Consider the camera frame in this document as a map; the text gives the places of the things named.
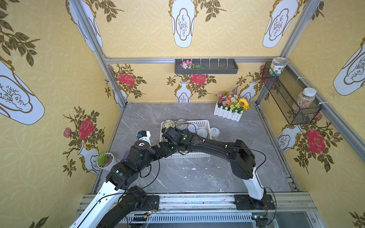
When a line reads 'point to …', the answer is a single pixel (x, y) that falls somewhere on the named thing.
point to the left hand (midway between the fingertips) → (158, 144)
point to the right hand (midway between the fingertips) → (169, 143)
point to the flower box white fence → (230, 106)
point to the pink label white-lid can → (202, 132)
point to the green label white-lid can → (215, 133)
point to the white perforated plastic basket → (205, 124)
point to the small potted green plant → (104, 160)
